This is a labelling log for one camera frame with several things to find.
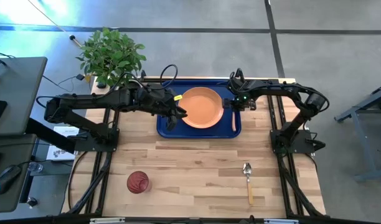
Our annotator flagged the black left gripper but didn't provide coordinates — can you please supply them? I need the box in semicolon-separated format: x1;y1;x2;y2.
146;88;189;121

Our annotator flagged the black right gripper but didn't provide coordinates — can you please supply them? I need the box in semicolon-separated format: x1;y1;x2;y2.
222;91;252;112

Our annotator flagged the orange plate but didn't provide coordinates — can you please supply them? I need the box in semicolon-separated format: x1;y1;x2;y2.
177;86;225;129

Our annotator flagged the red translucent cup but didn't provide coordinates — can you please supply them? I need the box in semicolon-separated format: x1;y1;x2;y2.
126;170;153;195

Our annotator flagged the blue plastic tray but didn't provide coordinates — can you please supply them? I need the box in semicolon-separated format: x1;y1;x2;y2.
156;80;242;139

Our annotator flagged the green plant in white pot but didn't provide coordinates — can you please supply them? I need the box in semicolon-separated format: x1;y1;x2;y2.
75;27;147;91

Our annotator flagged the white printed paper sheet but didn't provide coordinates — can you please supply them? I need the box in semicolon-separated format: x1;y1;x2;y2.
46;126;81;162

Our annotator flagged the black desk beam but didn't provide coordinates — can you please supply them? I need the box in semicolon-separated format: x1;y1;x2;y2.
25;117;78;154

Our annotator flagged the thin rod with black knob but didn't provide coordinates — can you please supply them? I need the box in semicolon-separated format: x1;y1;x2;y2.
27;0;83;48

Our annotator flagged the clear water bottle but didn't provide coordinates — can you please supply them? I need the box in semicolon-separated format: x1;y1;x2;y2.
28;161;44;174

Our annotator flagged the grey desk top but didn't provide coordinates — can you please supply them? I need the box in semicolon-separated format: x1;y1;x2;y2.
0;57;48;137

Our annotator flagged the grey-blue metal stand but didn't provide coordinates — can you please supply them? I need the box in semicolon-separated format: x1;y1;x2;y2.
333;81;381;182

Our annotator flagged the grey desk shelf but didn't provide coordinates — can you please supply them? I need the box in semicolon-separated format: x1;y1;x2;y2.
0;133;38;214

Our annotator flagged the black computer mouse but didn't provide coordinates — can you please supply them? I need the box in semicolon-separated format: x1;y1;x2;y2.
0;164;22;195

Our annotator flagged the black aluminium table frame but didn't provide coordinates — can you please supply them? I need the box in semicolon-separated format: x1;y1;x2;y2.
61;76;327;224

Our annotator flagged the wooden-handled metal spoon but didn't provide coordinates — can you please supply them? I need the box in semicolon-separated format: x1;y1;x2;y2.
242;162;255;206

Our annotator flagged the black floor cable with plug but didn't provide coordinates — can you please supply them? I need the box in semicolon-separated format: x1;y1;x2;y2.
42;73;85;93

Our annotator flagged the silver metal bracket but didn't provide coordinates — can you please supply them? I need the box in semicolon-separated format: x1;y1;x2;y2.
264;218;299;224
90;217;126;224

